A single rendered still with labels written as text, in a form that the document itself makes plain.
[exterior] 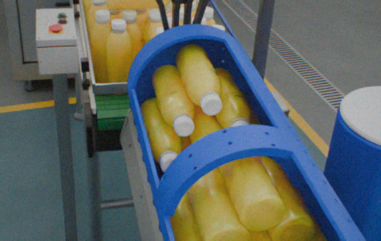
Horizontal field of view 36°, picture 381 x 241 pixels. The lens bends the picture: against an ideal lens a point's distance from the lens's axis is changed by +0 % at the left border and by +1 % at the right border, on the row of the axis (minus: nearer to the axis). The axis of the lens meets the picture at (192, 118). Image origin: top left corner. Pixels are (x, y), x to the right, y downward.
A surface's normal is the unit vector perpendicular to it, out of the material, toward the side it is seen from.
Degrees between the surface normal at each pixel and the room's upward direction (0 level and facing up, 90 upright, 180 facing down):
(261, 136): 8
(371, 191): 91
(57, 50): 90
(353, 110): 0
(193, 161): 40
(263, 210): 91
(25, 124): 0
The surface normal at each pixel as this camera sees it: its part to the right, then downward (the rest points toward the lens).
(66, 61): 0.21, 0.54
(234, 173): -0.74, -0.46
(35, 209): 0.06, -0.84
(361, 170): -0.70, 0.35
